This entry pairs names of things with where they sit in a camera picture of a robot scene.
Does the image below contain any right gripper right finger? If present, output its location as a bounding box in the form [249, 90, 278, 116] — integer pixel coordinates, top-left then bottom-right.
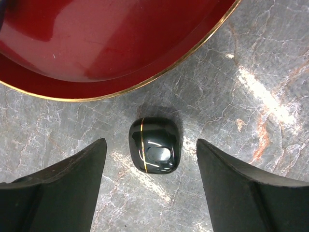
[197, 139, 309, 232]

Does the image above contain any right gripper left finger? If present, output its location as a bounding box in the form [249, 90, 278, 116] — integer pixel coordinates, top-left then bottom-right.
[0, 138, 107, 232]

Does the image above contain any red round tray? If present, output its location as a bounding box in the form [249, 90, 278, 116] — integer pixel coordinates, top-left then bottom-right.
[0, 0, 239, 102]

